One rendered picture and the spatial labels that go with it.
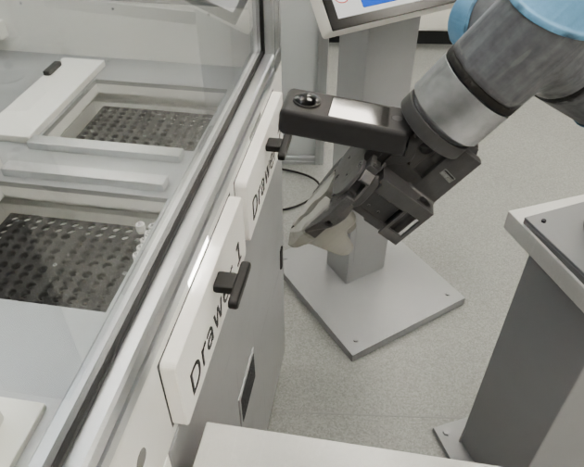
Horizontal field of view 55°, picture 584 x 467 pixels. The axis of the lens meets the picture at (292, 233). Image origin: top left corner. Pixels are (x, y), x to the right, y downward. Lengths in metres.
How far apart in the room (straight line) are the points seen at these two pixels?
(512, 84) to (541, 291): 0.71
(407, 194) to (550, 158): 2.28
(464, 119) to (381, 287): 1.45
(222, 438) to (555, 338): 0.66
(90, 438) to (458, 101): 0.39
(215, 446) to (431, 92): 0.48
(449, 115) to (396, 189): 0.08
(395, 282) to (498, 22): 1.52
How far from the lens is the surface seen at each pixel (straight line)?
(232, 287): 0.68
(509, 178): 2.59
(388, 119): 0.51
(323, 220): 0.54
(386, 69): 1.50
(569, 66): 0.49
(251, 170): 0.83
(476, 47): 0.48
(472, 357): 1.83
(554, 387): 1.20
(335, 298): 1.85
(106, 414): 0.50
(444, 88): 0.48
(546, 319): 1.15
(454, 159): 0.52
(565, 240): 1.04
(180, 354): 0.60
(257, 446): 0.72
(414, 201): 0.53
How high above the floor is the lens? 1.40
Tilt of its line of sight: 41 degrees down
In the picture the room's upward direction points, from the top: straight up
